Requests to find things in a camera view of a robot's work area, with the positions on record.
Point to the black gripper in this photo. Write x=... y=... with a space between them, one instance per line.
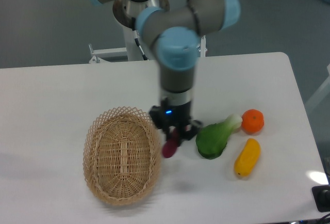
x=166 y=116

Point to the purple sweet potato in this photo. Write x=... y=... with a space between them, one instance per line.
x=171 y=144

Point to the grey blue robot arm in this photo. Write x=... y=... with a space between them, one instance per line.
x=173 y=38

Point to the woven wicker basket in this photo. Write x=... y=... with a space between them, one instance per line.
x=122 y=156

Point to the green bok choy toy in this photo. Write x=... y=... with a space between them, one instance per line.
x=212 y=140

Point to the orange tangerine toy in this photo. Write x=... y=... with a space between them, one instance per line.
x=252 y=121

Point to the yellow mango toy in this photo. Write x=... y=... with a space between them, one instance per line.
x=248 y=158

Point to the black device at table edge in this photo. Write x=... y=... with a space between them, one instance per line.
x=321 y=197

